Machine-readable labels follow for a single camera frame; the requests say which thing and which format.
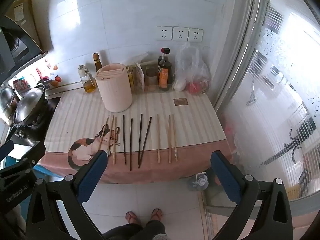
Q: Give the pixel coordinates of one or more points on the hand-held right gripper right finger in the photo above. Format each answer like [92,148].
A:
[225,177]

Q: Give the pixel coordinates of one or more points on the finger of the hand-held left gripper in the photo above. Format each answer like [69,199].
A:
[6,148]
[32,153]

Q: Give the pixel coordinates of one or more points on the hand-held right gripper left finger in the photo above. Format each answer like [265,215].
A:
[92,177]

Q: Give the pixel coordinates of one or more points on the pale pink utensil holder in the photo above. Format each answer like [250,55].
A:
[113,87]

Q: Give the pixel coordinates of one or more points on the black gas stove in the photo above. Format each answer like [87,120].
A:
[37,132]

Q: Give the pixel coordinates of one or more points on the blue kitchen cabinet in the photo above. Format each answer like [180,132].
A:
[47,172]

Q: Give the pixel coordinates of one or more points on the clear plastic water jug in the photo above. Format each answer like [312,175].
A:
[199,182]

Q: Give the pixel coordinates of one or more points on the steel wok with lid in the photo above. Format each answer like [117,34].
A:
[30,105]

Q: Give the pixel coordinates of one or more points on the steel steamer pot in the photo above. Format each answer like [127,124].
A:
[7,98]

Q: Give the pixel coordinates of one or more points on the striped cat print tablecloth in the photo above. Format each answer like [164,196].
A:
[195,130]

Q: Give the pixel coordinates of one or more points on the person's left foot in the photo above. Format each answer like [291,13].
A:
[132,217]

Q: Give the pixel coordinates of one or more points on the person's foot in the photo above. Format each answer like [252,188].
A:
[156,214]
[132,217]

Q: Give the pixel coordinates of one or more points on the person's legs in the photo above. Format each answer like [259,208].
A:
[135,231]

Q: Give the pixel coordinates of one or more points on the person's right foot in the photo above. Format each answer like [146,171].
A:
[156,214]

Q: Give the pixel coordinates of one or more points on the glass sliding door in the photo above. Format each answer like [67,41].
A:
[275,105]

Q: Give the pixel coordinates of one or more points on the glass oil dispenser bottle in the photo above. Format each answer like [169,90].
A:
[88,83]

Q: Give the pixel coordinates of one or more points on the red tomato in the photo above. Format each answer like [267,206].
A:
[194,88]

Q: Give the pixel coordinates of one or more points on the white bundle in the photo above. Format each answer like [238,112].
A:
[180,86]

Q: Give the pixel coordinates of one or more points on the clear plastic organizer tray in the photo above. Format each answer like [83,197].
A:
[150,89]

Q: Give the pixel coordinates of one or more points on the yellow seasoning box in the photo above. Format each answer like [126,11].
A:
[130,78]

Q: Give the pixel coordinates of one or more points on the black range hood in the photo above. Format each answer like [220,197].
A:
[17,42]

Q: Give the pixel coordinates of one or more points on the white seasoning packet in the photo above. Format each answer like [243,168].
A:
[140,77]

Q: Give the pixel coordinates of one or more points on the dark bottle with gold cap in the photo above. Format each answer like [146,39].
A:
[96,61]

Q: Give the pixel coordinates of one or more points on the spice jar with brown lid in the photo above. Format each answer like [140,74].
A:
[151,78]

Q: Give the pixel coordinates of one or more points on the clear plastic bag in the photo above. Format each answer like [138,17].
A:
[191,65]

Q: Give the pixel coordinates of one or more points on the black cap soy sauce bottle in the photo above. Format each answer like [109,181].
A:
[165,75]

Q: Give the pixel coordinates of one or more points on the orange persimmon wall decoration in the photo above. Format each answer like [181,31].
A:
[57,78]

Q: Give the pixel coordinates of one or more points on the pink wall hook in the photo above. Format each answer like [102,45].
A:
[42,73]

